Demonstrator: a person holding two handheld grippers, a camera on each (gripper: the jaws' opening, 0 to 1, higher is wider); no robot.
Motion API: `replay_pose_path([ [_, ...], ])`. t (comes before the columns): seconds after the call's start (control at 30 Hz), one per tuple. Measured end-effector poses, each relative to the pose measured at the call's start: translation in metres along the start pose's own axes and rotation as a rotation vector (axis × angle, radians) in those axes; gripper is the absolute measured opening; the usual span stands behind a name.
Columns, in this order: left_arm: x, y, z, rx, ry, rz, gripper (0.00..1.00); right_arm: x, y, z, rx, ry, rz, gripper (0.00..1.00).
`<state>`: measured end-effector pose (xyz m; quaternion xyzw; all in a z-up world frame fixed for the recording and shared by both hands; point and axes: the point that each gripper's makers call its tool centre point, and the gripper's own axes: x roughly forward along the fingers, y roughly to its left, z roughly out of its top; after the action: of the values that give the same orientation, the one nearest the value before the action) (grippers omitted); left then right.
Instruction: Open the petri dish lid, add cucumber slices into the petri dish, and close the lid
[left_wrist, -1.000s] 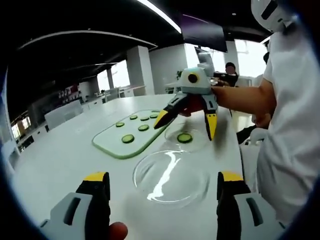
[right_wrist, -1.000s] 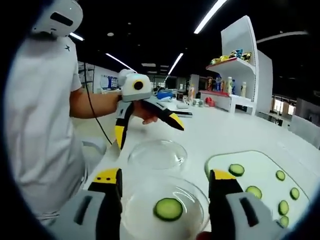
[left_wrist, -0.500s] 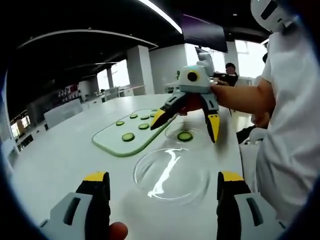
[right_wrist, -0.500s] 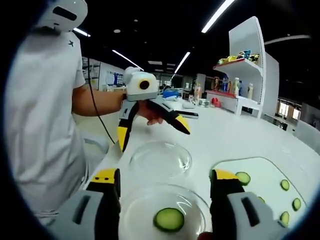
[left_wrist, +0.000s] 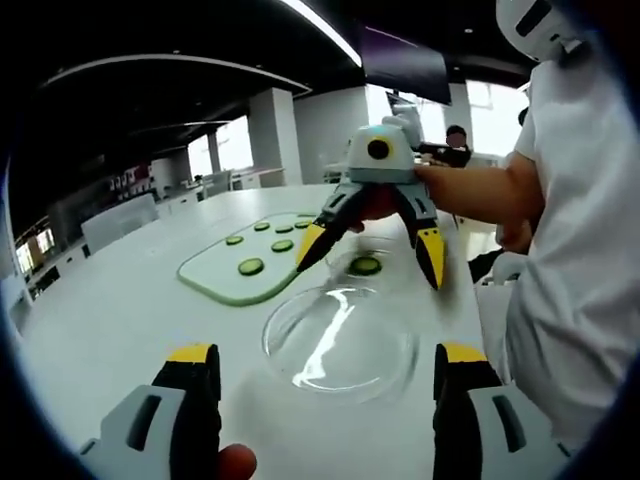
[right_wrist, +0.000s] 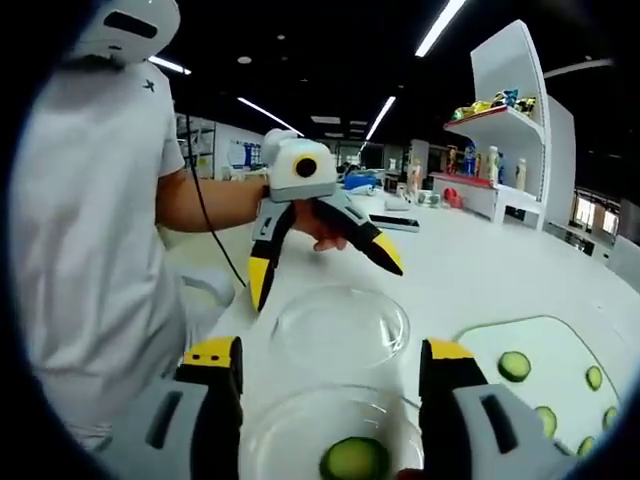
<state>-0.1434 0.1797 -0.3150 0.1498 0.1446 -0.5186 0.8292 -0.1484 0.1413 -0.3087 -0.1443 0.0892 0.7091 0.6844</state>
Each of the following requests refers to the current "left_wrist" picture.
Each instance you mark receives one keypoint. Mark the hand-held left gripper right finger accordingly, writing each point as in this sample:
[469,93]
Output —
[475,415]

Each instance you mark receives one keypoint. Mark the white rounded chair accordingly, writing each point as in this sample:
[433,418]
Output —
[507,267]

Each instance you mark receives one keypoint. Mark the clear glass petri dish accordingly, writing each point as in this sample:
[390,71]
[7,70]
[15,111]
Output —
[389,260]

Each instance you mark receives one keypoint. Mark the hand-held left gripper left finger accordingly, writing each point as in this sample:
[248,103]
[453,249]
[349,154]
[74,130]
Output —
[185,400]

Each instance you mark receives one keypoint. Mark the group of cucumber slices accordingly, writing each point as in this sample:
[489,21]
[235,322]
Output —
[250,266]

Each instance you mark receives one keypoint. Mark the white green-edged cutting board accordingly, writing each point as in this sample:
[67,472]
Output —
[210,270]

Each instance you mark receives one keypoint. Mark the person's left hand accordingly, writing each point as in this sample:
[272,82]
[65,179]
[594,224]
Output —
[237,462]

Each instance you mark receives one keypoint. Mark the white worn device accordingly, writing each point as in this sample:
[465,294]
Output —
[520,42]

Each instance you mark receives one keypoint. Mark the curved ceiling light strip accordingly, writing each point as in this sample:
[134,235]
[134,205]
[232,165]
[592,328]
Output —
[175,67]

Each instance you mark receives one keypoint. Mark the clear petri dish lid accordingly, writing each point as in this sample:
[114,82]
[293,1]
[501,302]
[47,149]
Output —
[350,360]

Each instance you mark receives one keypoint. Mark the single green cucumber slice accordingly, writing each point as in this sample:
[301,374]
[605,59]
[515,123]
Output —
[365,266]

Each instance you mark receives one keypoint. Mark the person's right hand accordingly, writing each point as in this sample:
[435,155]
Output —
[380,202]

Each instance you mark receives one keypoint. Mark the person in white shirt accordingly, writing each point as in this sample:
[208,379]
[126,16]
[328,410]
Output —
[575,275]

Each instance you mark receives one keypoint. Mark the dark hanging panel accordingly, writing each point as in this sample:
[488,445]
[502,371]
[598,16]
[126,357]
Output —
[405,65]

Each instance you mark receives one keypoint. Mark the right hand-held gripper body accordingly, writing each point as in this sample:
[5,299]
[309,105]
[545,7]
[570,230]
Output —
[385,167]

